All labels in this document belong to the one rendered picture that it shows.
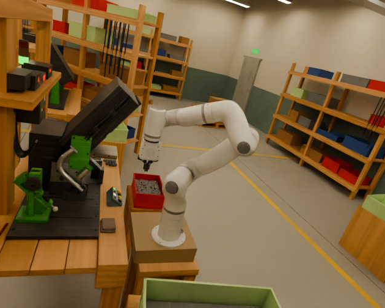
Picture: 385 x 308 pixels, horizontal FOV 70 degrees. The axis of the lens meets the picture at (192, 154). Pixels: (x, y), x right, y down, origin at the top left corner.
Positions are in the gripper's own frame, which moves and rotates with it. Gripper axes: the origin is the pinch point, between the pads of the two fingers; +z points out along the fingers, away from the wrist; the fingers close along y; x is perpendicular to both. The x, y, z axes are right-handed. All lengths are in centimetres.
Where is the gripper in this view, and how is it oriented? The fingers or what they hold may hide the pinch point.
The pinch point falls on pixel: (146, 167)
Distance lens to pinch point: 144.5
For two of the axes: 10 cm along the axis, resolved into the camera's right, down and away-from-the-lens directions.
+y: 9.3, 1.1, 3.5
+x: -2.8, -4.0, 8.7
